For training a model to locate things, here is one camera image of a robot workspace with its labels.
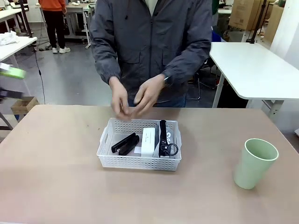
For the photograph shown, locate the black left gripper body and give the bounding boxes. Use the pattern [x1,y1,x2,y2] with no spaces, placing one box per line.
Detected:
[0,89,24,104]

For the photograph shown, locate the black stapler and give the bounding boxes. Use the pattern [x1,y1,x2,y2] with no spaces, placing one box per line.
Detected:
[111,132,140,156]

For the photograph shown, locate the white perforated plastic basket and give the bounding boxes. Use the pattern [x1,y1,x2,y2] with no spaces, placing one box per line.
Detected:
[96,118,182,172]

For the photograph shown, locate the white rectangular box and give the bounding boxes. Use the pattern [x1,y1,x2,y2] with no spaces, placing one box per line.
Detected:
[141,127,157,158]

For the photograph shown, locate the person's left forearm grey sleeve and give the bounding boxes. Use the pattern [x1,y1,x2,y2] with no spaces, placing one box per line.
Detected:
[163,38,213,88]

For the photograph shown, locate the person's right forearm grey sleeve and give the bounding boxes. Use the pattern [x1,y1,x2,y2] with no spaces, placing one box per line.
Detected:
[90,38,121,85]

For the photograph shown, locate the person's right hand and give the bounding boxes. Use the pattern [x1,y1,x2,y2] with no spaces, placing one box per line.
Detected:
[109,76,132,121]

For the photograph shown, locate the person's left hand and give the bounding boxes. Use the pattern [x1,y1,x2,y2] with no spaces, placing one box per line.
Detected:
[133,73,167,117]

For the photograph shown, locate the small open cardboard box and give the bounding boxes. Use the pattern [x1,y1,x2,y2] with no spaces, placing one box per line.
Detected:
[10,96,40,116]

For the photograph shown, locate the white table with crumpled cloth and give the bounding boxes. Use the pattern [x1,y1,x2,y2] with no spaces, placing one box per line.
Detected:
[0,36,38,70]

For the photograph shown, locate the grey metal stand leg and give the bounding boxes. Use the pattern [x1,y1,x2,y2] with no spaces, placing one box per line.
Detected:
[0,111,14,131]

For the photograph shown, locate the crumpled white cloth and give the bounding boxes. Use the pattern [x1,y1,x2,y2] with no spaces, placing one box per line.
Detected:
[0,32,20,45]

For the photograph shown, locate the white desk with black legs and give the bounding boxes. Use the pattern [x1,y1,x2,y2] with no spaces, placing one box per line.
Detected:
[0,7,33,38]

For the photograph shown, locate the person in orange top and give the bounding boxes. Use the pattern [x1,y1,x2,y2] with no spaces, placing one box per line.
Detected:
[38,0,71,54]

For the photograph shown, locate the white workbench desk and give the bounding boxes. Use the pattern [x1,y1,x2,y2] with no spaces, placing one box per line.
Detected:
[64,2,96,49]

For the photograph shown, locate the person in grey jacket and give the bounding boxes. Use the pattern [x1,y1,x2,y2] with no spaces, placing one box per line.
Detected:
[90,0,213,108]

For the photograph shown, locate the black scissors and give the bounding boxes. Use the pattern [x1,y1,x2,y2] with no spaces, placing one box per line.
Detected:
[158,119,179,158]

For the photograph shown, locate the clear plastic bag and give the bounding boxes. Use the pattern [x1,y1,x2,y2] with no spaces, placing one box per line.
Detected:
[153,125,181,159]

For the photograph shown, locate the black chair under table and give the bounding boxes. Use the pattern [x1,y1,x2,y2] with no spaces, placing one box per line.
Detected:
[186,59,222,101]

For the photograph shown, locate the large white table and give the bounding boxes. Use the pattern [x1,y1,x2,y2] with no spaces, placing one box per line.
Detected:
[208,42,299,119]

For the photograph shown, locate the large brown cardboard box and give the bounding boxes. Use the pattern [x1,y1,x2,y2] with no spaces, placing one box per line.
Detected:
[228,0,269,31]

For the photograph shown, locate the black pole stand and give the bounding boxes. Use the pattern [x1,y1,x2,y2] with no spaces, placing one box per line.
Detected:
[249,0,267,45]

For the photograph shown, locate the pale green plastic cup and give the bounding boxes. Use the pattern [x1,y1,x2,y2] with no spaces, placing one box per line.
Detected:
[233,138,279,190]

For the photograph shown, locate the tall brown cardboard box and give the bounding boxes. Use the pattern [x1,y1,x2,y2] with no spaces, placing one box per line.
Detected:
[265,4,285,44]

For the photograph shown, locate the black floor cable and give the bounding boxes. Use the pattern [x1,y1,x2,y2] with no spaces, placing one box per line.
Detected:
[34,45,47,105]

